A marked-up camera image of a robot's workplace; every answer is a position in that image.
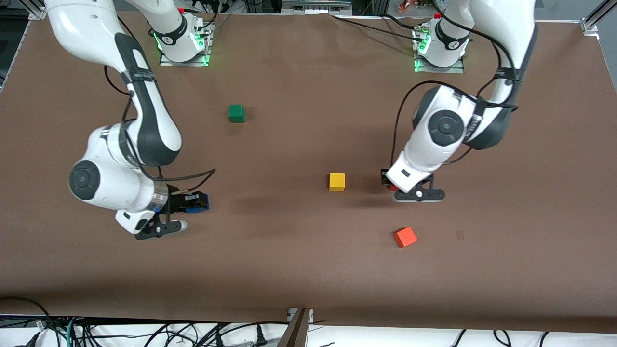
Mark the black base supply cable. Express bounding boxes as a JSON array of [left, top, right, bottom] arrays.
[[330, 13, 428, 44]]

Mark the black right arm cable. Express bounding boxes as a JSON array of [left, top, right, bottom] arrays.
[[103, 64, 217, 194]]

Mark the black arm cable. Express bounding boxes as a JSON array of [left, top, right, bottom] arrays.
[[103, 64, 217, 194], [389, 9, 520, 167]]

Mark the black plug floor cable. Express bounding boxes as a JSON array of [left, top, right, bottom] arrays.
[[210, 321, 290, 347]]

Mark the metal table edge bracket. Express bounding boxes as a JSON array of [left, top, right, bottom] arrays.
[[277, 308, 315, 347]]

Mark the grey box behind table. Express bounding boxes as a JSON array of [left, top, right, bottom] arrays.
[[282, 0, 353, 13]]

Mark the metal base plate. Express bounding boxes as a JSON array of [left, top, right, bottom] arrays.
[[159, 20, 212, 67], [414, 27, 465, 74]]

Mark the black looped floor cable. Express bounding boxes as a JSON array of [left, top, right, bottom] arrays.
[[0, 296, 53, 333]]

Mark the orange wooden cube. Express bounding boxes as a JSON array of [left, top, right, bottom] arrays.
[[393, 226, 418, 249]]

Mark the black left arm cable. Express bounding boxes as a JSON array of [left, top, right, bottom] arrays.
[[389, 9, 520, 167]]

